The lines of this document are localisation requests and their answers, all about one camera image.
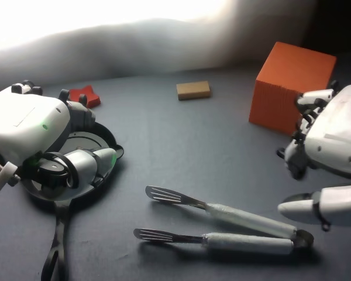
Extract white backdrop sheet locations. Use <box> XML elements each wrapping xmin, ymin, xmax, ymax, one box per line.
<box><xmin>0</xmin><ymin>0</ymin><xmax>321</xmax><ymax>92</ymax></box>

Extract tan wooden block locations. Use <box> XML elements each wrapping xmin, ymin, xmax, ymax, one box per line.
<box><xmin>176</xmin><ymin>81</ymin><xmax>212</xmax><ymax>101</ymax></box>

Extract black frying pan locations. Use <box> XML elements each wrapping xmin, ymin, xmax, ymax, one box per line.
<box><xmin>19</xmin><ymin>121</ymin><xmax>125</xmax><ymax>281</ymax></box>

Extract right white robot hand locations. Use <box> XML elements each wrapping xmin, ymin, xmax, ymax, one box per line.
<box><xmin>277</xmin><ymin>80</ymin><xmax>351</xmax><ymax>232</ymax></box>

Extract grey table cloth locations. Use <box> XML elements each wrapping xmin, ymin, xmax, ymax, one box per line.
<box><xmin>0</xmin><ymin>52</ymin><xmax>351</xmax><ymax>281</ymax></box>

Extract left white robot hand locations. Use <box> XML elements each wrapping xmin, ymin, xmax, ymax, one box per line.
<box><xmin>0</xmin><ymin>79</ymin><xmax>118</xmax><ymax>200</ymax></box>

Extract orange cube block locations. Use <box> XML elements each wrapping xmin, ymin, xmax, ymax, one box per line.
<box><xmin>248</xmin><ymin>41</ymin><xmax>338</xmax><ymax>136</ymax></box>

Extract red star block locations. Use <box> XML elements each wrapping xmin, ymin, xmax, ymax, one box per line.
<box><xmin>67</xmin><ymin>85</ymin><xmax>102</xmax><ymax>109</ymax></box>

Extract metal tongs with taped handles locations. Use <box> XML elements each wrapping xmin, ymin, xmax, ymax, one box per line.
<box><xmin>133</xmin><ymin>184</ymin><xmax>315</xmax><ymax>256</ymax></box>

